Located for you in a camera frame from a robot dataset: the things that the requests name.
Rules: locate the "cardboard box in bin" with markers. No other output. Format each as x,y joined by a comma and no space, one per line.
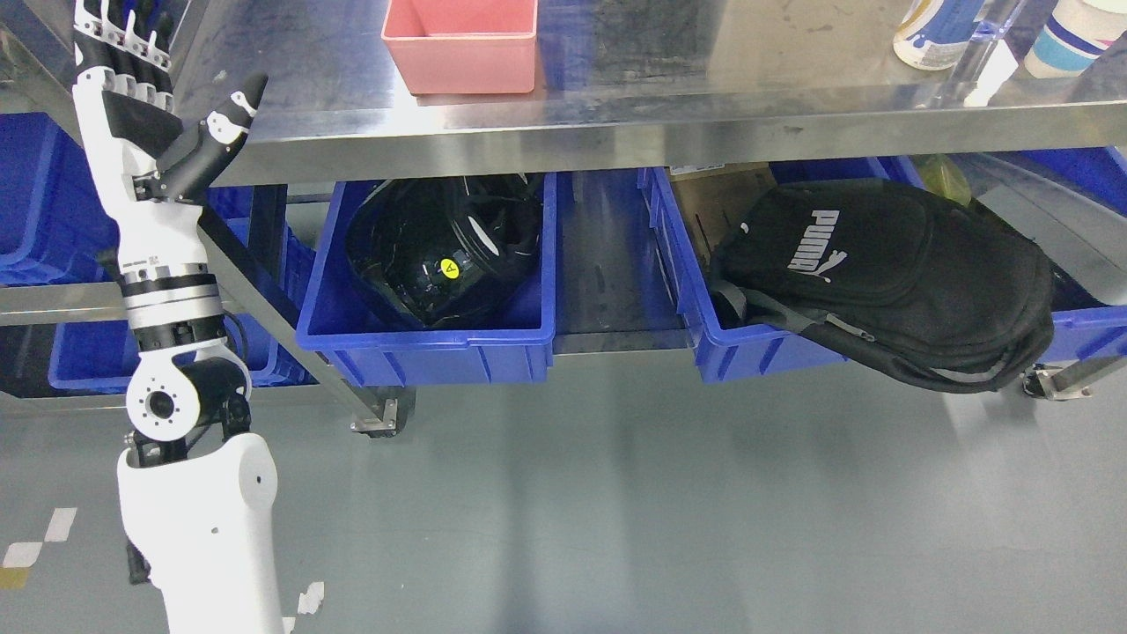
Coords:
714,199

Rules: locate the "blue bin with backpack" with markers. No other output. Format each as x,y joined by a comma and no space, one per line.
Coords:
728,354

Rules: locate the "blue bin lower left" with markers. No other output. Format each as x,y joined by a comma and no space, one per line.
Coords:
101,356

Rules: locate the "blue bin with helmet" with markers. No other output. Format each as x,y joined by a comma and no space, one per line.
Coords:
515,345

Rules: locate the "blue bin far left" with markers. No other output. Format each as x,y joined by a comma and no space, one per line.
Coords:
52,223

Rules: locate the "black Puma backpack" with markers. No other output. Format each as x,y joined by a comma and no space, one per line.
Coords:
896,278

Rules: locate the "white teal paper cup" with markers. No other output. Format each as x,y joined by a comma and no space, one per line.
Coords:
1074,36

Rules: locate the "white blue bottle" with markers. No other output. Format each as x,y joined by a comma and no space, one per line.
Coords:
934,34

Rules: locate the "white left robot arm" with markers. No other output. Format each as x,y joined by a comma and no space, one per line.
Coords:
196,485

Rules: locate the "black helmet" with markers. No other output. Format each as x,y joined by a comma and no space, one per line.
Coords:
445,252

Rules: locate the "blue bin far right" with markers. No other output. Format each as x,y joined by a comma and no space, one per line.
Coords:
1084,328

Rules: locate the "pink plastic storage box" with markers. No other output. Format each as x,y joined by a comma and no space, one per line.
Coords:
464,47

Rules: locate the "steel table frame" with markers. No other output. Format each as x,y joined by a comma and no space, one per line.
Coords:
619,84

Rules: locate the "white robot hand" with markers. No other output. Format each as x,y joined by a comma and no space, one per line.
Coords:
157,232

